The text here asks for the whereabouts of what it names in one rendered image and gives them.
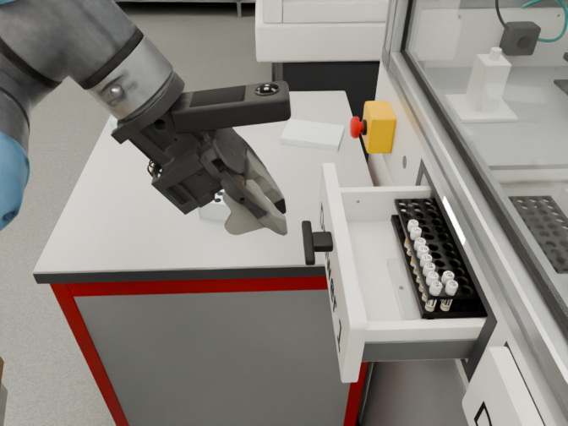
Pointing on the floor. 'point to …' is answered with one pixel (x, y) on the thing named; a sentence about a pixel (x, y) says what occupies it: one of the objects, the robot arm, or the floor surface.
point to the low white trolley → (205, 290)
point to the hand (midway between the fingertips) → (284, 213)
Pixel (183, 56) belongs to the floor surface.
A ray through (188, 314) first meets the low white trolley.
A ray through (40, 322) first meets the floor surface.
